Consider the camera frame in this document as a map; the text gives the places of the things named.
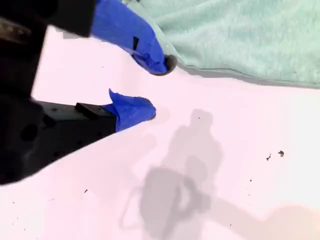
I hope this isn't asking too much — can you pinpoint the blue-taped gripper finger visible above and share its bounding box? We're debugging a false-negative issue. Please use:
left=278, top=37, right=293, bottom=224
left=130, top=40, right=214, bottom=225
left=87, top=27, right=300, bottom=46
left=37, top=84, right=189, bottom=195
left=46, top=0, right=178, bottom=76
left=37, top=88, right=157, bottom=165

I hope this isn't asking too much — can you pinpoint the pale green T-shirt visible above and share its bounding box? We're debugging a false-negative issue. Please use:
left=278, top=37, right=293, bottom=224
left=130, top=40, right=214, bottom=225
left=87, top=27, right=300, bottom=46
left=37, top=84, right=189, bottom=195
left=121, top=0, right=320, bottom=88

